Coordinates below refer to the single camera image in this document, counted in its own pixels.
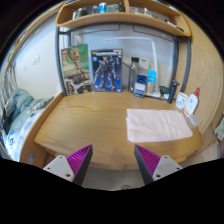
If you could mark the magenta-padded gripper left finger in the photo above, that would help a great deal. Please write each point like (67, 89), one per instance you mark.
(63, 166)

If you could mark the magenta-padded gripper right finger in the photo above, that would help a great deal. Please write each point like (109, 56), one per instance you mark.
(160, 166)

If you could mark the pale pink towel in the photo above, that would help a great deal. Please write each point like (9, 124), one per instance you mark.
(158, 125)

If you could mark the small clear plastic container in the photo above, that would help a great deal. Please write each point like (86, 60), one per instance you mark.
(193, 120)

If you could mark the white red-capped lotion bottle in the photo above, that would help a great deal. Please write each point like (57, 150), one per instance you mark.
(191, 105)

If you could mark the white cup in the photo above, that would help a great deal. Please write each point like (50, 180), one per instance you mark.
(182, 100)

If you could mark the green patterned cloth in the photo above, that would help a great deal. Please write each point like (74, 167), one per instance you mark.
(220, 128)

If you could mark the bed with teal bedding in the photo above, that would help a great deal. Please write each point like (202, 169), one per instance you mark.
(20, 110)

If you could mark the black electric shaver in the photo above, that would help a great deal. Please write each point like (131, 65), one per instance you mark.
(173, 91)

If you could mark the small blue white box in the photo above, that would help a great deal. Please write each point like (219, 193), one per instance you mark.
(140, 88)

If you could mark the light blue orange carton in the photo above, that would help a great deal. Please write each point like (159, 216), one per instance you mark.
(151, 80)

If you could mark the dark clear water bottle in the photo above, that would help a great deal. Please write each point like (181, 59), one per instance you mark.
(133, 75)

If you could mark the green toy figure box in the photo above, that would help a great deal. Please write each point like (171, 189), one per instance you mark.
(76, 71)

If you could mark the white carton box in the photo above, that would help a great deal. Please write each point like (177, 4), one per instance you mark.
(144, 66)

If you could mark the blue robot model box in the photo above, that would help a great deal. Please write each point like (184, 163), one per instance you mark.
(106, 71)

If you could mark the white desk lamp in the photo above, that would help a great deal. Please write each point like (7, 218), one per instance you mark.
(154, 53)

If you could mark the wooden shelf unit with items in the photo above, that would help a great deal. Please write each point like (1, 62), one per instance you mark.
(126, 18)

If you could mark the white wall switch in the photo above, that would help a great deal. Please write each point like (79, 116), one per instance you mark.
(35, 60)

